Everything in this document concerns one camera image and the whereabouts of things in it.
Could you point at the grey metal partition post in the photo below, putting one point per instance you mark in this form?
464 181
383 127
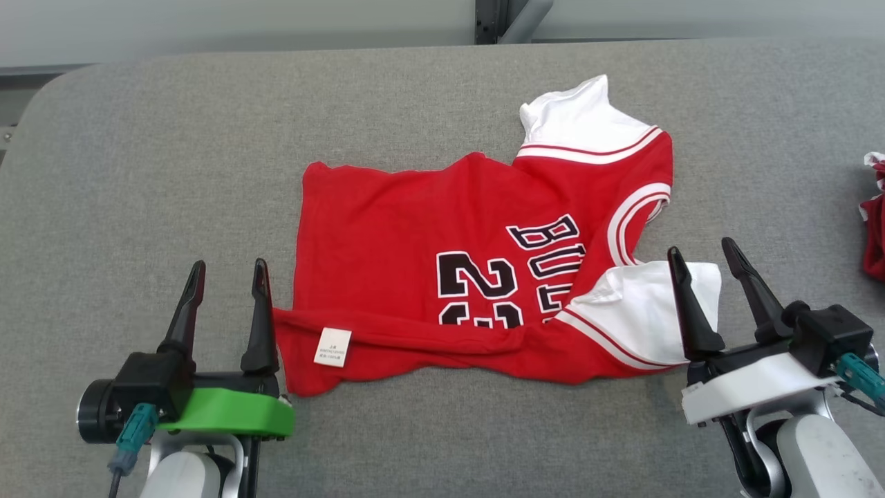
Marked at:
508 17

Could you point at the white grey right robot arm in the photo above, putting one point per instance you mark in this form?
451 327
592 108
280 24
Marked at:
816 456

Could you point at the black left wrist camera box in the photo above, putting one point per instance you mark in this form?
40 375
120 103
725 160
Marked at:
152 384

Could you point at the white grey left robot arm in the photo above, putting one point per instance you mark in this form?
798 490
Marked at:
180 474

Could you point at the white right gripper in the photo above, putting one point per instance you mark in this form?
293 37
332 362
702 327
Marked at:
747 384

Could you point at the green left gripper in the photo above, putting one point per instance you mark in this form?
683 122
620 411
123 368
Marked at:
235 411

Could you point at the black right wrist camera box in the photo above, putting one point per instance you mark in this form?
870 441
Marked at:
830 335

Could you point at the red basketball jersey white sleeves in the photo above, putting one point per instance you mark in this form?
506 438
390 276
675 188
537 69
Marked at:
387 242

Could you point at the red shorts white stripe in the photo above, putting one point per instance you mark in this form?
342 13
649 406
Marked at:
877 235

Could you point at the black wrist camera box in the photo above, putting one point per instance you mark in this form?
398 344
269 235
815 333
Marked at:
152 384
830 335

